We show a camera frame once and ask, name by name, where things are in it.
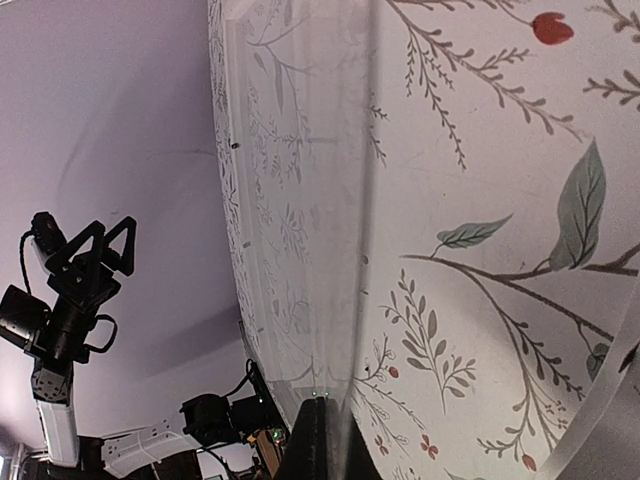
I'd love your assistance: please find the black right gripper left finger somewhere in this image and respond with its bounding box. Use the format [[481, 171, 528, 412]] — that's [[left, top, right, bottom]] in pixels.
[[288, 398, 320, 479]]

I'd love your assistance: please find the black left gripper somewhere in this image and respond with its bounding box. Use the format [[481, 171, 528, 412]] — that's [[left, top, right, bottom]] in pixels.
[[29, 215, 138, 366]]

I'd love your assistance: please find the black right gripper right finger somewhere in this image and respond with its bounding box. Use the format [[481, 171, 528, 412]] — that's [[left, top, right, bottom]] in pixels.
[[319, 398, 381, 480]]

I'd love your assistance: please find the clear acrylic frame sheet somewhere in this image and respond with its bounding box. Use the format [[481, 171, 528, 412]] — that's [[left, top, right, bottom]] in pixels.
[[224, 0, 376, 480]]

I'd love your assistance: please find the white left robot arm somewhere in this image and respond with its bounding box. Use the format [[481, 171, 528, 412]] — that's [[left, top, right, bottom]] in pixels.
[[31, 212, 137, 468]]

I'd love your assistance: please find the floral patterned table mat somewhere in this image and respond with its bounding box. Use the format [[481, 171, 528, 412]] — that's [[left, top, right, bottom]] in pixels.
[[207, 0, 640, 480]]

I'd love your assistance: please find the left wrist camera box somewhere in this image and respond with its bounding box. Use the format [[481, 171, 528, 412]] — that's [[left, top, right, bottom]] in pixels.
[[0, 285, 50, 351]]

